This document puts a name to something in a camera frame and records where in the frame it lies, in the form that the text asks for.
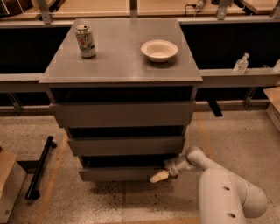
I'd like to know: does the grey top drawer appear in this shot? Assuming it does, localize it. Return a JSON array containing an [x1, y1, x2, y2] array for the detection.
[[50, 101, 194, 128]]

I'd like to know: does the grey drawer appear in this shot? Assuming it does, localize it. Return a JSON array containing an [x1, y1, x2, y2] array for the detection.
[[78, 153, 176, 182], [68, 136, 185, 156], [50, 101, 194, 128]]

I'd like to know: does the clear sanitizer bottle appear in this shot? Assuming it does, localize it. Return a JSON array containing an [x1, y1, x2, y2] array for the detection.
[[233, 52, 249, 74]]

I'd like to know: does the grey metal rail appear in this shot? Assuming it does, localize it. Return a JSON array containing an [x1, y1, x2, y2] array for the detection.
[[0, 68, 280, 93]]

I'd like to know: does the white paper bowl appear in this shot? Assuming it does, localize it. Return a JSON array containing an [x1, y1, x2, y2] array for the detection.
[[141, 40, 179, 63]]

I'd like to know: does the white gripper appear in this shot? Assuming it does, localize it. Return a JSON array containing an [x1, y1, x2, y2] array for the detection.
[[150, 156, 191, 183]]

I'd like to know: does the cardboard box right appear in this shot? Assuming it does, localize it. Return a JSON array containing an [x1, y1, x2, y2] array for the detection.
[[263, 87, 280, 132]]

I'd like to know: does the grey drawer cabinet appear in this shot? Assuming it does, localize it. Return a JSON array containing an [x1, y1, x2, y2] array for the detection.
[[38, 17, 203, 178]]

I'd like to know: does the grey bottom drawer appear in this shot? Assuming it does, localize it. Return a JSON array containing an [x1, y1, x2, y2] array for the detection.
[[78, 153, 176, 182]]

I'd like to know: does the black bar with wheels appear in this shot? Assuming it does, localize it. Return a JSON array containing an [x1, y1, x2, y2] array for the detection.
[[24, 136, 57, 200]]

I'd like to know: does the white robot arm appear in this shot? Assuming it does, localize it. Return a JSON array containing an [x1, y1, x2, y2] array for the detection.
[[150, 146, 268, 224]]

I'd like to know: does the green white soda can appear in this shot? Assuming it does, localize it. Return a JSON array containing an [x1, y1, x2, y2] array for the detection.
[[75, 24, 95, 58]]

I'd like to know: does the grey cart base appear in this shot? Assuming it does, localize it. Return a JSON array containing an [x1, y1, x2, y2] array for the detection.
[[0, 149, 39, 224]]

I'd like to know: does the grey middle drawer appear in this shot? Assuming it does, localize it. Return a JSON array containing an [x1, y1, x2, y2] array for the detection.
[[68, 136, 185, 156]]

